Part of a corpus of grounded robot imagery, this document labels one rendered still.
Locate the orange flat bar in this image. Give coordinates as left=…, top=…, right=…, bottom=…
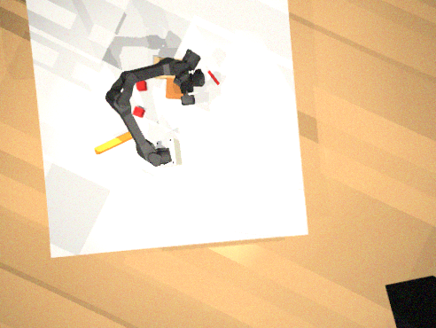
left=94, top=132, right=133, bottom=154

